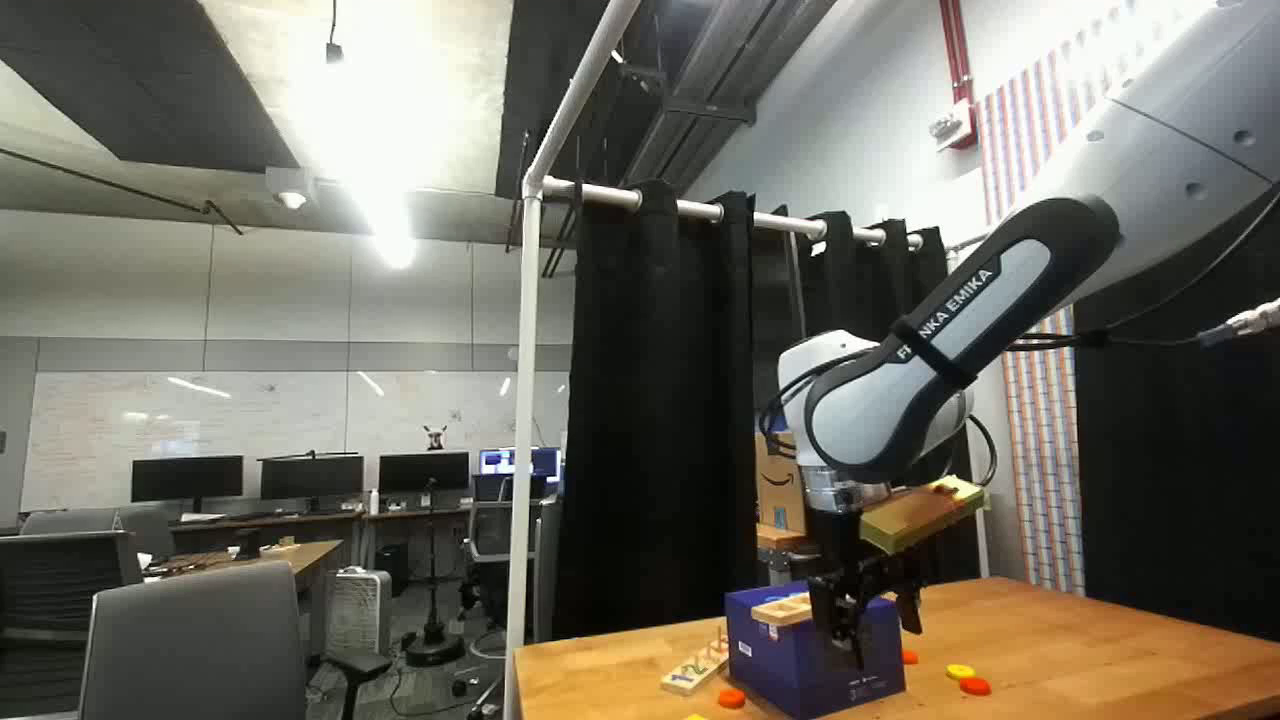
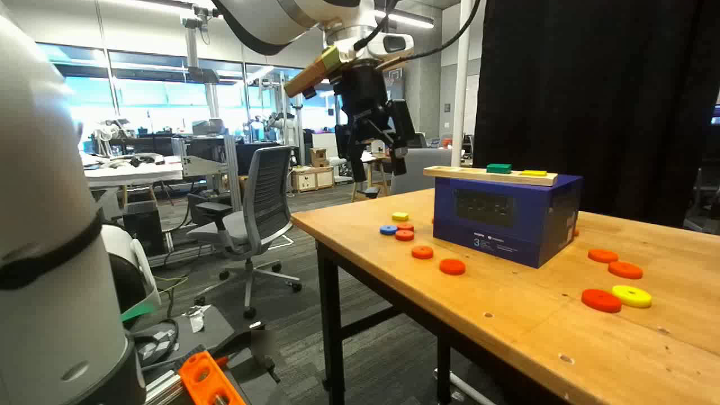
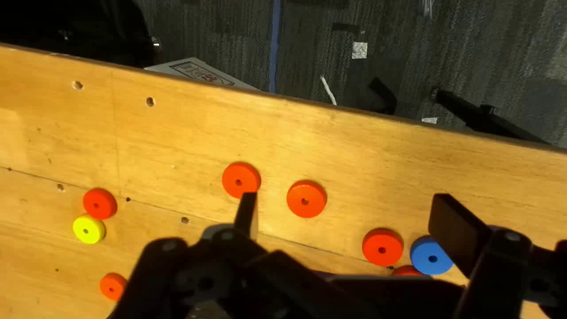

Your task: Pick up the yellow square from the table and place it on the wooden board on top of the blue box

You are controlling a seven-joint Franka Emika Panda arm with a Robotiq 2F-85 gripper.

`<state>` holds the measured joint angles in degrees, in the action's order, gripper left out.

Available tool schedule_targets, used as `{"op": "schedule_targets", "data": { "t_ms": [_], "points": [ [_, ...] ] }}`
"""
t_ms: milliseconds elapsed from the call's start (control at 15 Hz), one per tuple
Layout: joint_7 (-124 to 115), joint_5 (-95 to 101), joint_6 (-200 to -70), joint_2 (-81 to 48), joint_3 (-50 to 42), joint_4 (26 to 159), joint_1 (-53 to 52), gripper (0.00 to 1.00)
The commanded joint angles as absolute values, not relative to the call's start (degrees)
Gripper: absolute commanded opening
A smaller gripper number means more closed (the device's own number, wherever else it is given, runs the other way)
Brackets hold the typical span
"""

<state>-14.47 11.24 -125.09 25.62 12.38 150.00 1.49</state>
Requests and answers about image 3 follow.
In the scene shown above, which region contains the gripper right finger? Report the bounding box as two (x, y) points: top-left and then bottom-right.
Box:
(428, 193), (567, 319)

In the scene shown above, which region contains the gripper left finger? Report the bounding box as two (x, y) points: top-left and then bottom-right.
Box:
(106, 192), (350, 319)

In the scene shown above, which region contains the blue wooden disc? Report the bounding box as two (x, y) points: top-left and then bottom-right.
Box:
(410, 236), (454, 276)

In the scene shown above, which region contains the orange wooden disc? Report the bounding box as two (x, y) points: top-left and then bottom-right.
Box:
(221, 162), (261, 198)
(82, 188), (118, 220)
(362, 228), (404, 267)
(286, 180), (328, 218)
(391, 265), (424, 277)
(99, 272), (128, 302)

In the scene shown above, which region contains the yellow wooden disc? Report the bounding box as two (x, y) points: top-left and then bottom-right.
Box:
(73, 215), (106, 245)

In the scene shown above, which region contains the stand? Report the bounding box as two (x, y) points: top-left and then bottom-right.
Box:
(369, 78), (552, 145)

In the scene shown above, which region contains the white printed cardboard sheet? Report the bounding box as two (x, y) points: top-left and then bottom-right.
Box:
(144, 57), (260, 91)

